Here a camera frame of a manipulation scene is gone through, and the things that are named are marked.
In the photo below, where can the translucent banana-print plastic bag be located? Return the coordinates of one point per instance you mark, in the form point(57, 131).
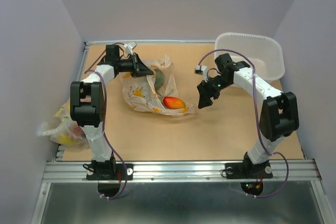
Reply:
point(140, 94)

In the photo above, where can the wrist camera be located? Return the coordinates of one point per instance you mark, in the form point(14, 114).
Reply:
point(129, 47)
point(203, 71)

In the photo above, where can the aluminium rail frame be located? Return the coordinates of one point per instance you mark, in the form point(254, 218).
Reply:
point(177, 174)

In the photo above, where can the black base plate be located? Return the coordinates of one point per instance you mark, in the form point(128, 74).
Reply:
point(111, 178)
point(251, 176)

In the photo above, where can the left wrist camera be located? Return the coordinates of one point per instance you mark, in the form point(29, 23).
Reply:
point(129, 47)

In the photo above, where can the filled plastic bag at left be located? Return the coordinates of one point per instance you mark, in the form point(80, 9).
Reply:
point(61, 129)

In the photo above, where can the green fake melon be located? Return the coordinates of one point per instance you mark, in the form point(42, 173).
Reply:
point(159, 79)

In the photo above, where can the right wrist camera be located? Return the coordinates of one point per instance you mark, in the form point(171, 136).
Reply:
point(203, 71)

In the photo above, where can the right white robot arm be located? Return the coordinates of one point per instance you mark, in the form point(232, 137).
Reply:
point(276, 112)

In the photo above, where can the red-yellow fake mango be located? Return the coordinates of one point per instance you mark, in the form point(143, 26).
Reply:
point(173, 103)

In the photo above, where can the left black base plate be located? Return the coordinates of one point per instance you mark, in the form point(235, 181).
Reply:
point(111, 178)

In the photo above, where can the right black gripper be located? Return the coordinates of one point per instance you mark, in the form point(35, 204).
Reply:
point(206, 92)

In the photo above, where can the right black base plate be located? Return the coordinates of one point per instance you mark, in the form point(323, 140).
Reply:
point(251, 176)

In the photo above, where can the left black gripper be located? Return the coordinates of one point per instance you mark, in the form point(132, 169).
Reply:
point(139, 69)

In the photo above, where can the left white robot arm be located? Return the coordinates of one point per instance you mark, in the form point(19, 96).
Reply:
point(88, 102)

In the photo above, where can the white plastic bin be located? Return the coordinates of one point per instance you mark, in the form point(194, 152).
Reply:
point(264, 52)

